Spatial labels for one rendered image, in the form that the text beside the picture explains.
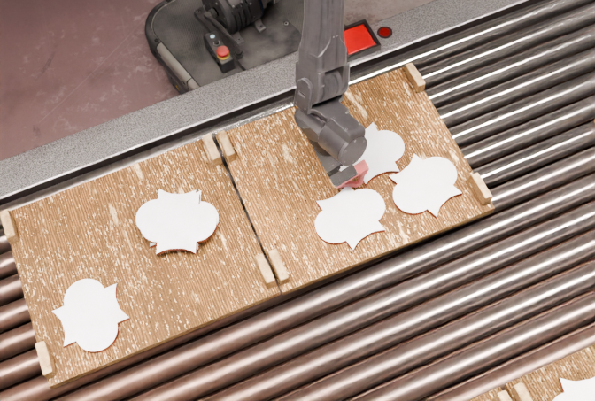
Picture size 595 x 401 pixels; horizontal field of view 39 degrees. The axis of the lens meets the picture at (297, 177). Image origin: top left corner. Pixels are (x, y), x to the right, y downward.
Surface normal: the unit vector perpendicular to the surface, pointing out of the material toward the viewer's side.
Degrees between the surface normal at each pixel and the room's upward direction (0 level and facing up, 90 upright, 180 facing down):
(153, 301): 0
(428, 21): 0
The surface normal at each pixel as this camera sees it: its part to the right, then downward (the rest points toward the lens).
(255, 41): -0.04, -0.49
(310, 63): -0.73, 0.35
